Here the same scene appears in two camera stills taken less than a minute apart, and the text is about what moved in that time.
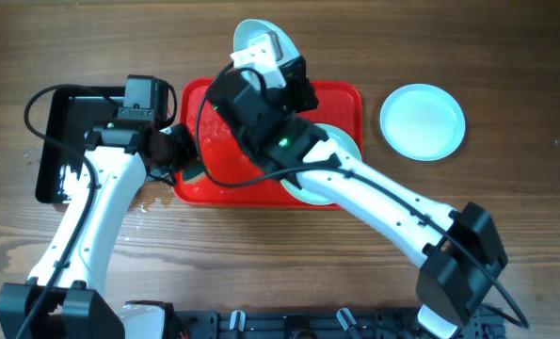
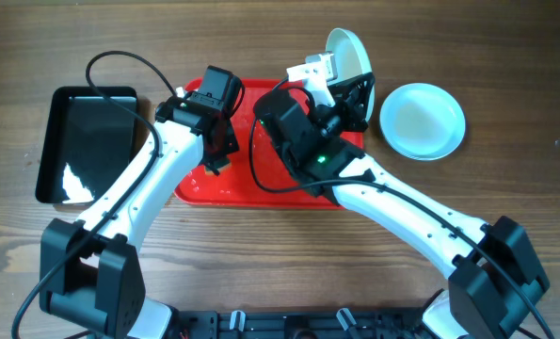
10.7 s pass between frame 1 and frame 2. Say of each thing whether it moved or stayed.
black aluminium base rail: stayed
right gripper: moved
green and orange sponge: moved
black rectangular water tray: stayed
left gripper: moved
